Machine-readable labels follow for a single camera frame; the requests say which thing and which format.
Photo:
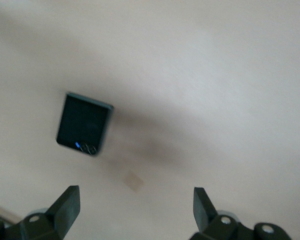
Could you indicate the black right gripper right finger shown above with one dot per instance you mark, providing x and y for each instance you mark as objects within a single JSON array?
[{"x": 204, "y": 212}]

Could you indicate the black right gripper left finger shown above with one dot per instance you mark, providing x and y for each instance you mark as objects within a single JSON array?
[{"x": 62, "y": 215}]

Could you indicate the black flip phone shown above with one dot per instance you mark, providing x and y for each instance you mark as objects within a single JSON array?
[{"x": 82, "y": 122}]

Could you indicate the clear tape piece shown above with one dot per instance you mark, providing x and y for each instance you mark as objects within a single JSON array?
[{"x": 134, "y": 181}]

